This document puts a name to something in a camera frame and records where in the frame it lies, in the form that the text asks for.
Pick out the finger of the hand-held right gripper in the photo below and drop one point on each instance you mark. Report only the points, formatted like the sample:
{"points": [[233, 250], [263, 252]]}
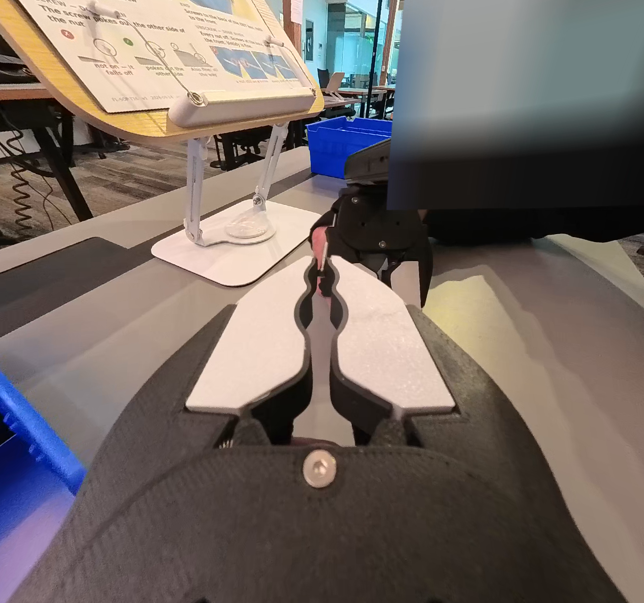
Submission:
{"points": [[407, 283]]}

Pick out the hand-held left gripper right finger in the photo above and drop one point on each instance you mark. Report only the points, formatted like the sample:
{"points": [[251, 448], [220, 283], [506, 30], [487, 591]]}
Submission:
{"points": [[392, 356]]}

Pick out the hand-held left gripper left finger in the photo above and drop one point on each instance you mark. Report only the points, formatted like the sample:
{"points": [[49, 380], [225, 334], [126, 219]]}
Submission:
{"points": [[251, 351]]}

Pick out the long metal screw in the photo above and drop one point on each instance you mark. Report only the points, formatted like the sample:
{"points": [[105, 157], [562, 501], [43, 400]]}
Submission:
{"points": [[327, 243]]}

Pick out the blue plastic bin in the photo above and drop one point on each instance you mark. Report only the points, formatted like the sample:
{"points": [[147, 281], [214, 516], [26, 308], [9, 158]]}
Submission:
{"points": [[35, 442], [332, 153]]}

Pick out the grey desk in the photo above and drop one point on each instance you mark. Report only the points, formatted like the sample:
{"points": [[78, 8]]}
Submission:
{"points": [[503, 311]]}

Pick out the dark grey desk mat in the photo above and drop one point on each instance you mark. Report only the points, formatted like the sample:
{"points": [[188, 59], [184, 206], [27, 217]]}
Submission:
{"points": [[60, 276]]}

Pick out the person's right hand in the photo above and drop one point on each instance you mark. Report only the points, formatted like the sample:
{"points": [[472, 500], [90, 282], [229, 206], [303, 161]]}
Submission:
{"points": [[317, 243]]}

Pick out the instruction sheet on white stand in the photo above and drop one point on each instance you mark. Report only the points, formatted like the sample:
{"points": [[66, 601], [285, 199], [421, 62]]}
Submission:
{"points": [[236, 241]]}

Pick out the row of wooden desks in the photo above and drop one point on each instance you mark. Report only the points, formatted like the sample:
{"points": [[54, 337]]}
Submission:
{"points": [[362, 92]]}

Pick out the black office chair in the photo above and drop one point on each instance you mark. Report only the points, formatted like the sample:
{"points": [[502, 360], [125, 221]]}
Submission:
{"points": [[236, 150]]}

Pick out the wooden pillar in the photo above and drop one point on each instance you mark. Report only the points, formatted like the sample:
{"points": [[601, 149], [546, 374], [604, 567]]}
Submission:
{"points": [[291, 34]]}

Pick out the printed instruction sheet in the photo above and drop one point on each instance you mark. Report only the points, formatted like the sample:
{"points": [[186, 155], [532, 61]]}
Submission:
{"points": [[151, 34]]}

